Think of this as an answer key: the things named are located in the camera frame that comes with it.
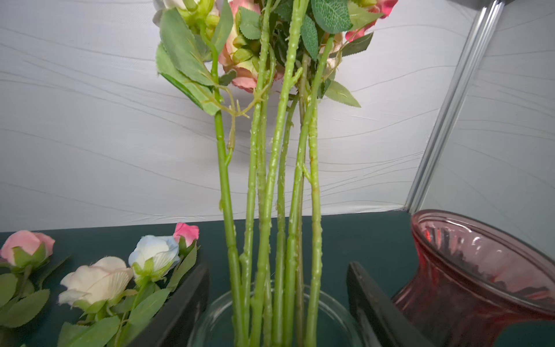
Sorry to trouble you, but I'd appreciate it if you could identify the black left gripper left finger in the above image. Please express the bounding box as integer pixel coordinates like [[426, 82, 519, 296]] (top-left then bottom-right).
[[130, 265, 210, 346]]

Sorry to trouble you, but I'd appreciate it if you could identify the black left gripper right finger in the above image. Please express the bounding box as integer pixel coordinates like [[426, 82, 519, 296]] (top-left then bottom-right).
[[346, 262, 432, 347]]

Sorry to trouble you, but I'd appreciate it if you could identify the clear glass vase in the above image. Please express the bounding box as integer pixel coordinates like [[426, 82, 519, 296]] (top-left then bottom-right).
[[188, 291, 366, 346]]

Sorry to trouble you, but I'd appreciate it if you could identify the red ribbed glass vase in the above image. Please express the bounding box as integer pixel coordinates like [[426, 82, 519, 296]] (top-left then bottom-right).
[[393, 210, 554, 346]]

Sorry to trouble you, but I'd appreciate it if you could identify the pink multi-bloom rose stem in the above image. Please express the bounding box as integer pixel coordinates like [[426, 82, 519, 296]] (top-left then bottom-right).
[[215, 1, 276, 346]]

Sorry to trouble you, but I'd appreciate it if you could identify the pink rose flower bunch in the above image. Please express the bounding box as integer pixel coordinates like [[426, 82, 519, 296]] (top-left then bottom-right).
[[1, 223, 199, 346]]

